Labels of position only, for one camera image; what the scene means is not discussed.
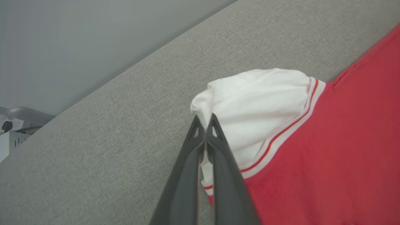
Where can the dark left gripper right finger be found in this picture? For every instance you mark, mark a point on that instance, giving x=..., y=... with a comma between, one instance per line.
x=229, y=187

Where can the white metal equipment box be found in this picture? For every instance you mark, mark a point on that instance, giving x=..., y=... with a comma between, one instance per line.
x=4, y=147

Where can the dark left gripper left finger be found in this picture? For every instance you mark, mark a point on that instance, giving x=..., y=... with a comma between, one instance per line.
x=182, y=187

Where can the red and white jersey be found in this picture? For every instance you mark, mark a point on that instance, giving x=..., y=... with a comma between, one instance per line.
x=328, y=150

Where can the white power strip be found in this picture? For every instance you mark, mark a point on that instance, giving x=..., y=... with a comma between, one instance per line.
x=17, y=123

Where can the grey fabric sofa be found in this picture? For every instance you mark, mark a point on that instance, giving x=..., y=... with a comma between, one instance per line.
x=118, y=134

